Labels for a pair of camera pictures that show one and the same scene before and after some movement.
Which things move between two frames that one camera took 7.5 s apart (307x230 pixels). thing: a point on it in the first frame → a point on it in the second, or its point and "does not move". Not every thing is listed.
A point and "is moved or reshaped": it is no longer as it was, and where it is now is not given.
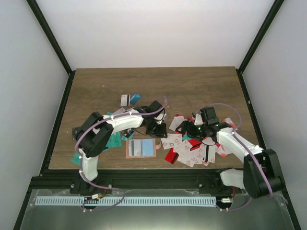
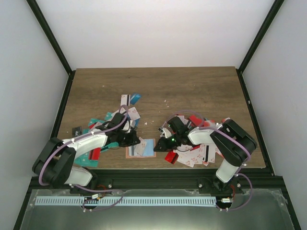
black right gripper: (190, 132) → (164, 145)
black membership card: (75, 130) does not move
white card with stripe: (125, 100) does not move
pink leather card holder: (141, 148) does not move
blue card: (135, 98) does not move
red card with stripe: (171, 156) does not move
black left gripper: (159, 134) → (133, 141)
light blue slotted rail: (124, 201) does not move
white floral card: (176, 121) is moved or reshaped
